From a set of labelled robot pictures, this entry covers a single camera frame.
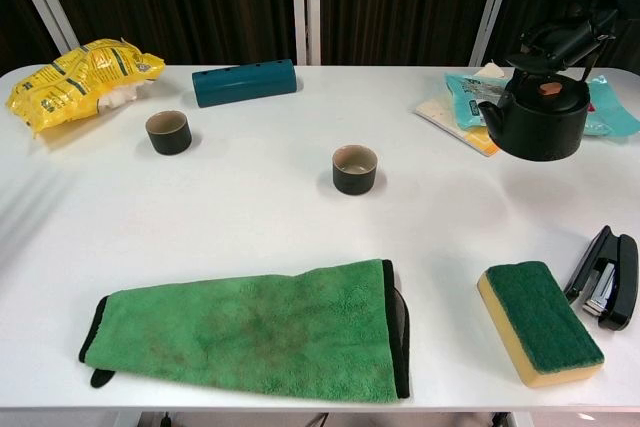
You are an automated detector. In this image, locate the black stapler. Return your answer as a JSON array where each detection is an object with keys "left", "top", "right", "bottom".
[{"left": 563, "top": 225, "right": 640, "bottom": 332}]

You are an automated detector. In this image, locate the green microfiber towel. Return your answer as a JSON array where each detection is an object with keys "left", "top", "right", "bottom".
[{"left": 78, "top": 258, "right": 412, "bottom": 404}]

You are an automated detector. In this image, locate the green yellow sponge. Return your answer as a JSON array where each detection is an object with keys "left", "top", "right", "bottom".
[{"left": 476, "top": 260, "right": 606, "bottom": 389}]

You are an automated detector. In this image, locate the teal rounded box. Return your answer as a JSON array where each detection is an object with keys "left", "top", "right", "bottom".
[{"left": 191, "top": 59, "right": 298, "bottom": 109}]

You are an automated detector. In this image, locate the yellow snack bag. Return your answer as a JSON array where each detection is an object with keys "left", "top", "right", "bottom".
[{"left": 4, "top": 37, "right": 166, "bottom": 139}]

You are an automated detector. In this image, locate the white yellow paper packet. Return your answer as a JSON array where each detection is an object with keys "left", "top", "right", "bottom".
[{"left": 413, "top": 61, "right": 504, "bottom": 158}]

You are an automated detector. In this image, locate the teal plastic package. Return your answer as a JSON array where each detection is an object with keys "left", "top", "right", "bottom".
[{"left": 443, "top": 71, "right": 640, "bottom": 138}]

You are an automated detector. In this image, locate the black teapot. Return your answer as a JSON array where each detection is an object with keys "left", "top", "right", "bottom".
[{"left": 477, "top": 59, "right": 592, "bottom": 163}]

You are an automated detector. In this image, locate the dark green cup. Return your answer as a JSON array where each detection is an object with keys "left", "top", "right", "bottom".
[
  {"left": 331, "top": 144, "right": 377, "bottom": 196},
  {"left": 145, "top": 110, "right": 193, "bottom": 156}
]

